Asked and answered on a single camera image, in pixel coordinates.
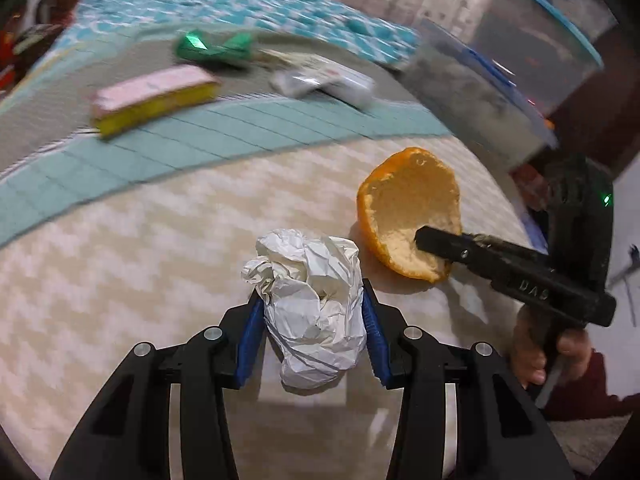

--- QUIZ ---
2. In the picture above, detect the clear tub with blue handles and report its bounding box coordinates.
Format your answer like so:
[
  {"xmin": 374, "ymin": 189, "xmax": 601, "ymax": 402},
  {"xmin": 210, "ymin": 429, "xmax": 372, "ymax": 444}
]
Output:
[{"xmin": 407, "ymin": 19, "xmax": 560, "ymax": 172}]

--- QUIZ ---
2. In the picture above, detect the white plastic packet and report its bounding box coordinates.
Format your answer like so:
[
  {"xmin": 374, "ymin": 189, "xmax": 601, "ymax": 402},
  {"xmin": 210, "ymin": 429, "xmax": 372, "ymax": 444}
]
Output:
[{"xmin": 270, "ymin": 55, "xmax": 376, "ymax": 110}]

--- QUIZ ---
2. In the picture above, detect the clear box with teal lid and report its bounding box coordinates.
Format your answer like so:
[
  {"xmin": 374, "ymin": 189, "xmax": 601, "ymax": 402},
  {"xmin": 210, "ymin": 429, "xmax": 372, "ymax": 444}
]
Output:
[{"xmin": 470, "ymin": 0, "xmax": 621, "ymax": 117}]

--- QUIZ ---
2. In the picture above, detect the orange peel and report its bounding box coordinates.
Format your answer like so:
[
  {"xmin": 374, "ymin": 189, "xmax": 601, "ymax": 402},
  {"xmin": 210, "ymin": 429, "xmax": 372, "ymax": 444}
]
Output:
[{"xmin": 356, "ymin": 147, "xmax": 463, "ymax": 282}]

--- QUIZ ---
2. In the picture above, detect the teal patterned quilt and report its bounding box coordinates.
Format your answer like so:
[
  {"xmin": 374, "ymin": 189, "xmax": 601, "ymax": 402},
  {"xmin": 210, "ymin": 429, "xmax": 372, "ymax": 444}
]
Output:
[{"xmin": 65, "ymin": 0, "xmax": 421, "ymax": 68}]

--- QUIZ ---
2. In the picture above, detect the white paper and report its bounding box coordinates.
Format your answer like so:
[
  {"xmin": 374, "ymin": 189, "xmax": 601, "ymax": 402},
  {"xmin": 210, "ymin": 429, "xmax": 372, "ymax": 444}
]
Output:
[{"xmin": 241, "ymin": 229, "xmax": 368, "ymax": 391}]

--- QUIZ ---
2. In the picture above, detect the person's right forearm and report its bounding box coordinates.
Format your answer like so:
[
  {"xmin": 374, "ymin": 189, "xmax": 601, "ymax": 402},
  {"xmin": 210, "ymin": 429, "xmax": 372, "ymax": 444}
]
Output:
[{"xmin": 540, "ymin": 347, "xmax": 640, "ymax": 422}]

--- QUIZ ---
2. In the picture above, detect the beige zigzag bed sheet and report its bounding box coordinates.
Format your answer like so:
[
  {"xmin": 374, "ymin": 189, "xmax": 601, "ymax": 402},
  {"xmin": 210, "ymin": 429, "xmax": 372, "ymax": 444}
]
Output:
[{"xmin": 0, "ymin": 30, "xmax": 536, "ymax": 480}]

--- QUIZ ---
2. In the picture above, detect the green foil wrapper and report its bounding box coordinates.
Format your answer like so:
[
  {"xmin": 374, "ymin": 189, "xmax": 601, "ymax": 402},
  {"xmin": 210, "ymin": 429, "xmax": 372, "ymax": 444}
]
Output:
[{"xmin": 172, "ymin": 31, "xmax": 256, "ymax": 68}]

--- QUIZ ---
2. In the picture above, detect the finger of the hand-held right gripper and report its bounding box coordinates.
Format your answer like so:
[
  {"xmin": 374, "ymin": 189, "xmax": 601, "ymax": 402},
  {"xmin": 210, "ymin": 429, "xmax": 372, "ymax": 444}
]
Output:
[{"xmin": 414, "ymin": 226, "xmax": 552, "ymax": 288}]

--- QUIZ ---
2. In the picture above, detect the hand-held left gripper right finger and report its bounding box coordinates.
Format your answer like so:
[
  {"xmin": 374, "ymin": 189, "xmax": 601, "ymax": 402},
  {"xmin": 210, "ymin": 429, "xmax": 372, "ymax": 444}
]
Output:
[{"xmin": 361, "ymin": 279, "xmax": 576, "ymax": 480}]

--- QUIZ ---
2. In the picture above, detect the person's right hand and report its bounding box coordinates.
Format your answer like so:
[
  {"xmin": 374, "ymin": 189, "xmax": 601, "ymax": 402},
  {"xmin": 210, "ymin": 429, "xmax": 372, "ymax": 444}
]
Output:
[{"xmin": 511, "ymin": 306, "xmax": 594, "ymax": 390}]

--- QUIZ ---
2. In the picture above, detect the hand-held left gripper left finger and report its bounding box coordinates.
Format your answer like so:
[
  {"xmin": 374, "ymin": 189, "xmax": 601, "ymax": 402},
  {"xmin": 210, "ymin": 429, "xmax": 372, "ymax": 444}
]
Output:
[{"xmin": 50, "ymin": 297, "xmax": 266, "ymax": 480}]

